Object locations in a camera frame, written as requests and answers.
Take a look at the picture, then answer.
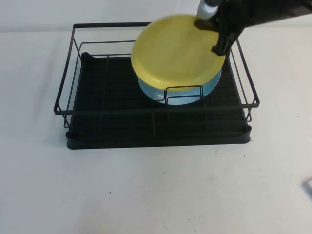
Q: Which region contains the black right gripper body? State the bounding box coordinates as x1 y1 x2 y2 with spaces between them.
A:
215 0 249 40

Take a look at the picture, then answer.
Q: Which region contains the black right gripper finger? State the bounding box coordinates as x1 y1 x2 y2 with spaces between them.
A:
211 36 235 56
194 19 219 31

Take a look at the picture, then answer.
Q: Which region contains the yellow round plate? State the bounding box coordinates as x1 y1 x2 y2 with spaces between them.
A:
131 14 227 91

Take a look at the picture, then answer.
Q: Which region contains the black wire dish rack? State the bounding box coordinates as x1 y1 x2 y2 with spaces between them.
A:
53 21 260 129

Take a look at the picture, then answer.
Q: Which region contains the light blue round plate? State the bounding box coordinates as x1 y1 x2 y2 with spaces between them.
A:
137 68 223 107

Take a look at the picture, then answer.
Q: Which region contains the black plastic drip tray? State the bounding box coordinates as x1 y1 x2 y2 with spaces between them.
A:
66 51 252 150

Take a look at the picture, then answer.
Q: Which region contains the black wire plate holder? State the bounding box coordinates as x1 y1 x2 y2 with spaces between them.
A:
158 85 204 106

